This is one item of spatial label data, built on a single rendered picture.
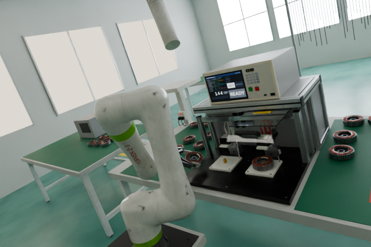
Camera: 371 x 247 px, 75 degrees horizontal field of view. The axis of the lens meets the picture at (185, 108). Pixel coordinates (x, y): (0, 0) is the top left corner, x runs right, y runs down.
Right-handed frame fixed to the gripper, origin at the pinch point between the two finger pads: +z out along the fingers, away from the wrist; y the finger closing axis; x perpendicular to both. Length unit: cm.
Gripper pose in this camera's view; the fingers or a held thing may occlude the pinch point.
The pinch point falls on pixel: (193, 159)
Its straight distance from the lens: 153.4
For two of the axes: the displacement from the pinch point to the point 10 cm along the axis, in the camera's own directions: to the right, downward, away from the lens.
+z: 8.1, 2.6, 5.3
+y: 3.8, 4.6, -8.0
